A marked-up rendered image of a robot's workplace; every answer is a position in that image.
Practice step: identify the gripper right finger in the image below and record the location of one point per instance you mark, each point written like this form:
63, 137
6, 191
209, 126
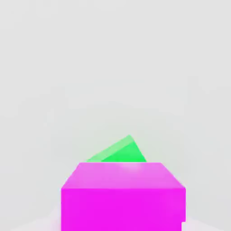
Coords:
191, 226

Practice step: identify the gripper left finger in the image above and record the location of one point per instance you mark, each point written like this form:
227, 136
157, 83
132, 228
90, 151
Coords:
52, 224

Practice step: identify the small magenta cube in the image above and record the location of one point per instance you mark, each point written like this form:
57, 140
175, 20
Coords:
122, 207

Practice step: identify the small green cube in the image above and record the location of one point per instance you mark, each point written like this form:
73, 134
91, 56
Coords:
126, 153

